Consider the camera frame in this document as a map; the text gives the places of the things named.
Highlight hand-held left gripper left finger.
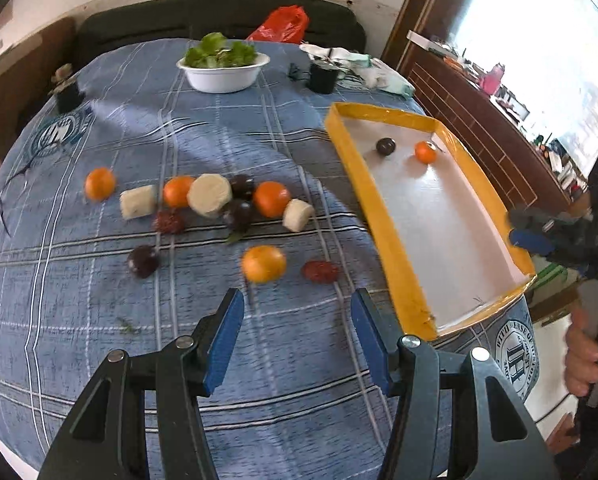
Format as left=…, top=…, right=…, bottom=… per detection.
left=38, top=287, right=246, bottom=480

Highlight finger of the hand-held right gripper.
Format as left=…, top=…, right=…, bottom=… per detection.
left=508, top=207, right=587, bottom=232
left=508, top=229, right=556, bottom=258

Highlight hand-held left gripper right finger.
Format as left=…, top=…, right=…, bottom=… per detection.
left=350, top=287, right=560, bottom=480

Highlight yellow cardboard tray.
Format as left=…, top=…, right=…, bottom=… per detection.
left=325, top=102, right=537, bottom=343

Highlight red jujube date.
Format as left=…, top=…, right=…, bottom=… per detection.
left=152, top=211, right=186, bottom=234
left=301, top=260, right=341, bottom=283

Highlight large pale sugarcane chunk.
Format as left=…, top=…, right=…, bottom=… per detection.
left=187, top=173, right=233, bottom=219

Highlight medium pale sugarcane chunk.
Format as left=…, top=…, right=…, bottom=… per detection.
left=119, top=184, right=158, bottom=220

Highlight person's right hand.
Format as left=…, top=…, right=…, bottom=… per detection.
left=565, top=306, right=598, bottom=398

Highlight framed plant picture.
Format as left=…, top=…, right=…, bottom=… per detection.
left=529, top=264, right=582, bottom=328

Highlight assorted small windowsill items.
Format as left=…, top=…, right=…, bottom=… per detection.
left=406, top=30, right=590, bottom=196

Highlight brown tiled window ledge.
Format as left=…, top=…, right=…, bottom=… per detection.
left=381, top=0, right=592, bottom=221

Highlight pink bottle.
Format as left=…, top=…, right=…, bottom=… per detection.
left=481, top=62, right=507, bottom=95

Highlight white crumpled cloth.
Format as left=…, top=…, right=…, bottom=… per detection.
left=346, top=57, right=416, bottom=97

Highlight person's blue jeans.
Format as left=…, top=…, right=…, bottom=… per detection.
left=554, top=402, right=598, bottom=480

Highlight blue plaid blanket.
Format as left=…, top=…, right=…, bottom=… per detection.
left=0, top=39, right=542, bottom=480

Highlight black cup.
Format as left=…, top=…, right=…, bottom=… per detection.
left=309, top=61, right=347, bottom=95

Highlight thin-framed eyeglasses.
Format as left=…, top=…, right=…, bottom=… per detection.
left=0, top=157, right=37, bottom=238

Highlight white bowl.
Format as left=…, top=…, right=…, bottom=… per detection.
left=176, top=51, right=271, bottom=94

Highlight green lettuce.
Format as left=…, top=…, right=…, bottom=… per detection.
left=185, top=32, right=258, bottom=68

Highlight black jar with cork figure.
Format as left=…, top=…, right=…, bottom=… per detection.
left=49, top=63, right=82, bottom=114

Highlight red plastic bag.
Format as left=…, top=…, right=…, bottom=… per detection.
left=246, top=6, right=310, bottom=45

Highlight dark sofa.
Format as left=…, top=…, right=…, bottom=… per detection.
left=74, top=0, right=367, bottom=68

